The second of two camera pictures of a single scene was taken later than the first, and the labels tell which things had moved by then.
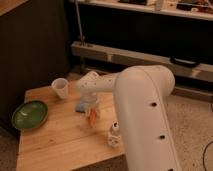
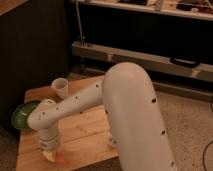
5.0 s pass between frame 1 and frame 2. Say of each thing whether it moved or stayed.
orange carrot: moved
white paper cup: stayed
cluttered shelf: stayed
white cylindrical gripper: moved
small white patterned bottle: stayed
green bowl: stayed
